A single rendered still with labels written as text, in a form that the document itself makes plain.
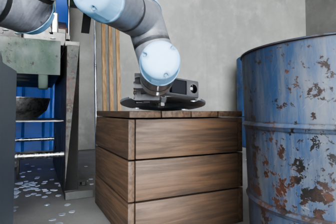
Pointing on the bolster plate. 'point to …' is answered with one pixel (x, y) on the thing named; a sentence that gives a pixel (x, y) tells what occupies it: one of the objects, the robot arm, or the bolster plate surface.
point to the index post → (55, 23)
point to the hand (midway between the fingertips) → (159, 97)
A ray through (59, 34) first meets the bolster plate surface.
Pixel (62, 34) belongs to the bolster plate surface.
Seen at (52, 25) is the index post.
